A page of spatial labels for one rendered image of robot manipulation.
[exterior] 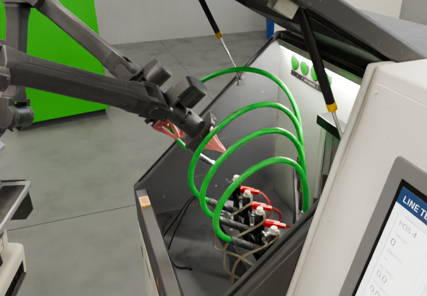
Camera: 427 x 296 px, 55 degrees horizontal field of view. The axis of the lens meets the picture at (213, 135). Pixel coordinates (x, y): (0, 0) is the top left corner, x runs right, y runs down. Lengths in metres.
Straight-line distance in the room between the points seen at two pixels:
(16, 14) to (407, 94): 1.15
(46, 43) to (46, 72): 3.39
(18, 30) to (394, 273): 1.22
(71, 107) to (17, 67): 3.62
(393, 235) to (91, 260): 2.18
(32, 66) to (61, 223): 2.24
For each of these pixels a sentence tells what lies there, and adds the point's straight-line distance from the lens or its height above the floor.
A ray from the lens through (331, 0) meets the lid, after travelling 0.68.
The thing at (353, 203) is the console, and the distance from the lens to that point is 0.77.
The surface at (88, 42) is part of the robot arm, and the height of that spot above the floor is 1.47.
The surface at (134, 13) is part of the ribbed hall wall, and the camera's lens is 7.55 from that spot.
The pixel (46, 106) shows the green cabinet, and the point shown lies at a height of 0.23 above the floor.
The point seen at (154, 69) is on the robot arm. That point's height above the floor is 1.41.
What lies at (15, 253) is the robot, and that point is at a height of 0.80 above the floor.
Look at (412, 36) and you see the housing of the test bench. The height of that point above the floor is 1.50.
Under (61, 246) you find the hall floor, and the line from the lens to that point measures 2.84.
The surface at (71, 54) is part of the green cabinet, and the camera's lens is 4.31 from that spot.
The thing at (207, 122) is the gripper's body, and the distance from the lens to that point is 1.06.
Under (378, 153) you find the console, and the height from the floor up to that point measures 1.43.
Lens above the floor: 1.76
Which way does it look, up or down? 27 degrees down
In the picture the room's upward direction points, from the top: 1 degrees counter-clockwise
